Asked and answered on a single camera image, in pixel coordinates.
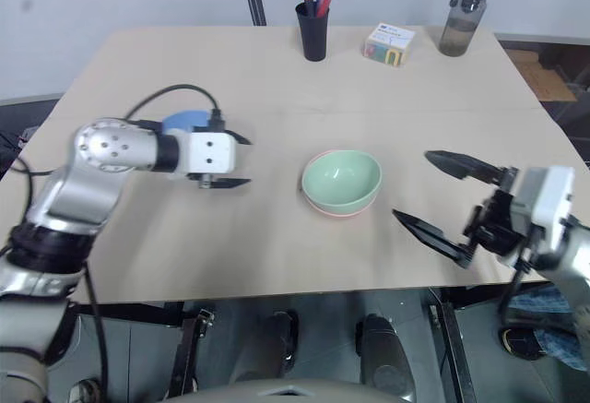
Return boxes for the grey robot torso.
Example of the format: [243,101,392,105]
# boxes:
[170,376,419,403]

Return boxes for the blue jeans leg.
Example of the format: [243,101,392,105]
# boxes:
[509,281,590,373]

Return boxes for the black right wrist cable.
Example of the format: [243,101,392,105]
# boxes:
[499,231,535,330]

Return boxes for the black pen cup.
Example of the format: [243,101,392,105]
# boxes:
[295,0,332,63]

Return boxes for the dark rounded shape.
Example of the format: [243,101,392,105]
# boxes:
[354,313,413,402]
[263,309,300,375]

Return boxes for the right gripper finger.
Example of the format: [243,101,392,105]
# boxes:
[424,149,504,186]
[391,208,477,269]

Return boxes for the green bowl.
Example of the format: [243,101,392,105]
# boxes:
[301,148,384,208]

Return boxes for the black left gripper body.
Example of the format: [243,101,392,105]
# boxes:
[185,171,219,191]

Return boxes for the grey water bottle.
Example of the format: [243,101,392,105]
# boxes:
[438,0,499,58]

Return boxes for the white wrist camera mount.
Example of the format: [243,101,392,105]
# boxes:
[166,126,238,176]
[506,165,577,269]

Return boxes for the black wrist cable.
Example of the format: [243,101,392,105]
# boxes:
[499,231,535,330]
[125,83,226,134]

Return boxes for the blue bowl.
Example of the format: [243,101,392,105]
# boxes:
[161,111,214,133]

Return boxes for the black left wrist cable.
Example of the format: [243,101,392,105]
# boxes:
[125,83,226,134]

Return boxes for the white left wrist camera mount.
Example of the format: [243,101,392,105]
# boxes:
[166,126,238,176]

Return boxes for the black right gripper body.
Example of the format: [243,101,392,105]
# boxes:
[462,165,527,257]

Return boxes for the black shoe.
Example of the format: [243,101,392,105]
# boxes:
[499,326,549,362]

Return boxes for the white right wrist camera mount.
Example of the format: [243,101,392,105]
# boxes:
[506,165,577,269]

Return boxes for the paper clip box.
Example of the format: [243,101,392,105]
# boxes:
[361,22,415,69]

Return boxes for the black table leg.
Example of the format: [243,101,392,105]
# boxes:
[427,286,479,403]
[166,308,217,399]

